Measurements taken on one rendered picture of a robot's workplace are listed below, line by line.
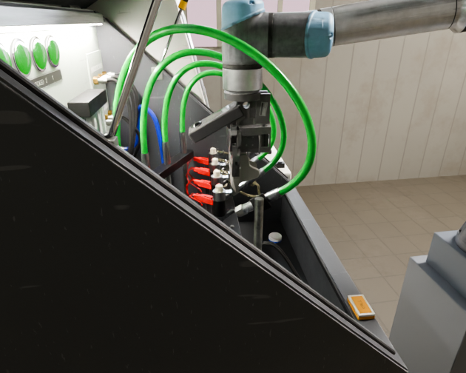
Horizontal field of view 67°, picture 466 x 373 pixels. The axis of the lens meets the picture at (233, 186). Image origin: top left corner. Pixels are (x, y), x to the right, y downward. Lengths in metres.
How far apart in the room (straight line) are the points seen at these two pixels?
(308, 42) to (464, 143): 3.58
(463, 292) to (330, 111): 2.42
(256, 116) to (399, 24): 0.33
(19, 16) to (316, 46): 0.44
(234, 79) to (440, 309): 0.80
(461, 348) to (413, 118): 2.82
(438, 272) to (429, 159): 2.90
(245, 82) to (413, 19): 0.35
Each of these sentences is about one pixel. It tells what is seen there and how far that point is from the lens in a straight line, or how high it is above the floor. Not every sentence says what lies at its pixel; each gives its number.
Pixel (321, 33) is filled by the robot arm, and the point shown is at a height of 1.41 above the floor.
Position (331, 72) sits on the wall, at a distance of 3.21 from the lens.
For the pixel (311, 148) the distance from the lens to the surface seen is 0.58.
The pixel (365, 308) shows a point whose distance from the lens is 0.71.
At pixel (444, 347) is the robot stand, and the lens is 1.15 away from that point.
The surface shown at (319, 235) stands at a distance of 0.90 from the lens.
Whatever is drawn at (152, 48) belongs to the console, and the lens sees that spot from 1.04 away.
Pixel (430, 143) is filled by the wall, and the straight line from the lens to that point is 3.91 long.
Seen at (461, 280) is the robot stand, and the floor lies 0.84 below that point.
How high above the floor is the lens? 1.43
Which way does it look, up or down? 25 degrees down
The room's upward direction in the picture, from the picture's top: straight up
